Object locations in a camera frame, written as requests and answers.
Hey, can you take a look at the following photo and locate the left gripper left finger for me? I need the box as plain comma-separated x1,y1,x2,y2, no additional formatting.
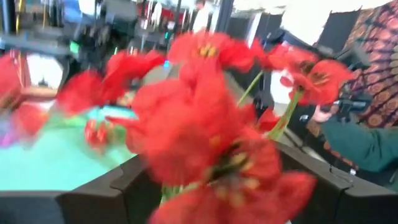
0,154,163,224

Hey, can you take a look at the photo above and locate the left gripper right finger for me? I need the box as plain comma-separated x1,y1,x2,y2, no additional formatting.
275,142,398,224

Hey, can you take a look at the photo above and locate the red artificial flower bunch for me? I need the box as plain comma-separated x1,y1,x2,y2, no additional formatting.
0,29,355,224
83,119,110,151

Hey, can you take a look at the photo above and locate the person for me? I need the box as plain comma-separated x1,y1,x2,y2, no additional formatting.
306,102,398,175

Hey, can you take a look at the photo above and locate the green table mat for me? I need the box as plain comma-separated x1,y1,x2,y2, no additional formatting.
0,105,139,191

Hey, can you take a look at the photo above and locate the black handheld device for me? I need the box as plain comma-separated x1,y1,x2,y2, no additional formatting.
320,93,374,122

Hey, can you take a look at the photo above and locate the multicolour patterned cloth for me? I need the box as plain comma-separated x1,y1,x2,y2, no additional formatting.
340,1,398,129

